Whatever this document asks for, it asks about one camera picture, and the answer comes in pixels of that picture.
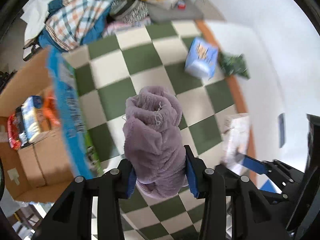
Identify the red snack packet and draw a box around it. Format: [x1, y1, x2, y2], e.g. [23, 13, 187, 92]
[7, 114, 21, 151]

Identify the light blue tissue pack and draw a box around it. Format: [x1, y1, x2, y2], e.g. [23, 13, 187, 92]
[184, 37, 219, 80]

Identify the plaid blanket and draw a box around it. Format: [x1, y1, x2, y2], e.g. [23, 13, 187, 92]
[37, 0, 115, 52]

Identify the cardboard box blue print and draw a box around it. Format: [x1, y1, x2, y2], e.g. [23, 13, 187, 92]
[1, 48, 103, 203]

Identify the white box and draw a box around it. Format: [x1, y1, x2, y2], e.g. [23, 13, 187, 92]
[221, 113, 250, 170]

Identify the green snack packet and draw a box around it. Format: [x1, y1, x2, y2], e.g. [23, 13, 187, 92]
[218, 52, 250, 79]

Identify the small red white bottle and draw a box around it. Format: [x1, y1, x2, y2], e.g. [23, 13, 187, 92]
[177, 0, 186, 10]

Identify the pink floral cushion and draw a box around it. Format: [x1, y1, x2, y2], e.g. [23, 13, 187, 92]
[102, 18, 152, 38]

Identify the blue phone on table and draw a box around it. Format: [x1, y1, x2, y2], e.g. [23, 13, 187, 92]
[278, 113, 286, 148]

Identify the white folding cot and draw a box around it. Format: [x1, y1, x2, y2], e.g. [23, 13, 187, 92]
[21, 0, 52, 61]

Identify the purple fluffy towel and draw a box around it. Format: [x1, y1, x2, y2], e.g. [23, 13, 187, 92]
[123, 86, 187, 199]

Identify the black white patterned hat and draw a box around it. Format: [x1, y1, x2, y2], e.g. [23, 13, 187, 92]
[109, 0, 149, 24]

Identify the black snack packet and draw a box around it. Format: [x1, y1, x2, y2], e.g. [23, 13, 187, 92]
[15, 107, 30, 148]

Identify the orange snack packet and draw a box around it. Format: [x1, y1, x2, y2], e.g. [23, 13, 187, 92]
[42, 90, 61, 126]

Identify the blue white carton pack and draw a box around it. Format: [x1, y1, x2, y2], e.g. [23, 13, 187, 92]
[22, 95, 45, 143]

